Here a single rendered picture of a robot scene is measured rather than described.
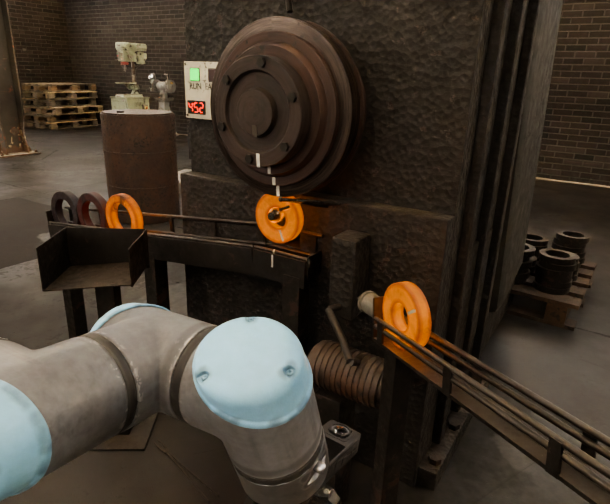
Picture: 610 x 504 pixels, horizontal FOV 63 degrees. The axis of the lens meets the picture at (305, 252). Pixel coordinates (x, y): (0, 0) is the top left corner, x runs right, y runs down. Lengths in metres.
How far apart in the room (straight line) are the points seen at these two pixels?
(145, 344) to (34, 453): 0.12
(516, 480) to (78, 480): 1.39
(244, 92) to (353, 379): 0.78
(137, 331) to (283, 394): 0.15
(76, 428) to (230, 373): 0.11
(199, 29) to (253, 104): 0.52
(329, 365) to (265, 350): 0.93
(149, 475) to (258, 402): 1.43
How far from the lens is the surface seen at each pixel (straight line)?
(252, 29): 1.46
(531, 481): 1.92
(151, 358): 0.46
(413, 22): 1.40
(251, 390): 0.39
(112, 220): 2.06
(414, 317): 1.11
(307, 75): 1.31
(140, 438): 1.94
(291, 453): 0.45
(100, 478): 1.84
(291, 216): 1.44
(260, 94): 1.33
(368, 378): 1.29
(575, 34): 7.31
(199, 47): 1.80
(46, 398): 0.40
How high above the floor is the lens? 1.21
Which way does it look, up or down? 20 degrees down
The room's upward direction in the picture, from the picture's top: 2 degrees clockwise
